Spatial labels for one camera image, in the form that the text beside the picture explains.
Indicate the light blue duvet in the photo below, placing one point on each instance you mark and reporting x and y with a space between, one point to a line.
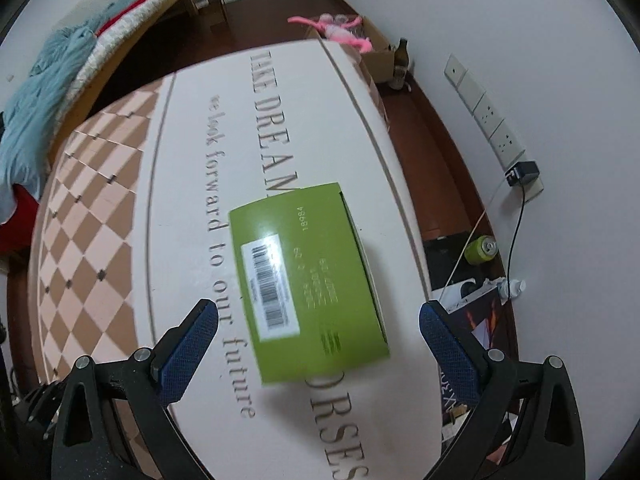
30 115

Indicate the green cardboard box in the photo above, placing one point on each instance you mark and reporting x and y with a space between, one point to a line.
308 295

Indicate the black charger plug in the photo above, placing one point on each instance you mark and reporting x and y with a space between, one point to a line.
522 173

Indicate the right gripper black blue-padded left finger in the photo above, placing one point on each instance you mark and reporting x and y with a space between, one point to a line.
90 441

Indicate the dark glass bottle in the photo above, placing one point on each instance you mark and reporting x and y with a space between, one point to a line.
401 65

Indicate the checkered printed tablecloth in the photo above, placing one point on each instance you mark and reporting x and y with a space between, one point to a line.
133 230

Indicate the white wall socket strip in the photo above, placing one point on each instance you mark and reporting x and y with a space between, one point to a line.
505 143

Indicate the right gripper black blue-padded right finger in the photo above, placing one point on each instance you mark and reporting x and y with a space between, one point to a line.
523 422

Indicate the pink plush toy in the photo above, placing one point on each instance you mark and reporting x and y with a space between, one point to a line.
337 28

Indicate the cardboard box on floor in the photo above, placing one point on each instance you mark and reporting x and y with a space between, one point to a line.
380 61

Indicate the dark printed poster box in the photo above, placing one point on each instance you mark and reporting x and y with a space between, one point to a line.
485 312

